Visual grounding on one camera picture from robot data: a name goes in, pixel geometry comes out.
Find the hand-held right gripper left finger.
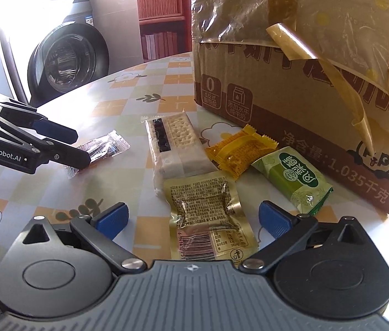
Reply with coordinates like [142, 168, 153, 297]
[14, 202, 147, 276]

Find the small clear dark candy packet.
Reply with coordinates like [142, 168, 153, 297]
[64, 130, 131, 179]

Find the cracker sandwich packet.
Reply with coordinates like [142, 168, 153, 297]
[141, 112, 217, 197]

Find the checkered floral tablecloth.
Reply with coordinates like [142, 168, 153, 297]
[0, 52, 389, 263]

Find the light green snack packet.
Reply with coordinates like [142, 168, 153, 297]
[251, 146, 334, 218]

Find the yellow-orange snack packet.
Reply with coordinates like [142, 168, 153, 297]
[205, 124, 279, 181]

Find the gold foil snack packet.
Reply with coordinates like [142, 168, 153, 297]
[163, 170, 260, 261]

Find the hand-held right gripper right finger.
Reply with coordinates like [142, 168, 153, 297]
[242, 200, 367, 272]

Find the plastic-lined cardboard box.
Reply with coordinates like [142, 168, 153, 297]
[189, 0, 389, 216]

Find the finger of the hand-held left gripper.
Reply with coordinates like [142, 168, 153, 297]
[32, 117, 78, 143]
[37, 141, 92, 170]

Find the grey washing machine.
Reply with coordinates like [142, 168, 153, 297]
[0, 0, 110, 109]

